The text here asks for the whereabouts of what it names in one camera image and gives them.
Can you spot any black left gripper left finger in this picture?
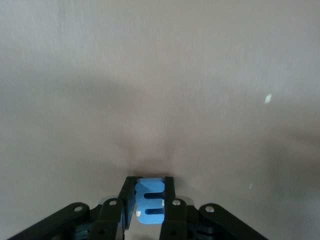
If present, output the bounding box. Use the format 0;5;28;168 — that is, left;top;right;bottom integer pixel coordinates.
7;176;137;240

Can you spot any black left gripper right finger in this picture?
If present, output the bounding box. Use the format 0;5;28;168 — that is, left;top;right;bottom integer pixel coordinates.
159;176;270;240

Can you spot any blue lowercase letter m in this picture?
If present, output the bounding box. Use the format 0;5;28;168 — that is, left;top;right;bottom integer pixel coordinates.
134;177;166;225

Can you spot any brown table cover mat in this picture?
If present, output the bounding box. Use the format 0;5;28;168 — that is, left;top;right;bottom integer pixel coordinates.
0;0;320;240

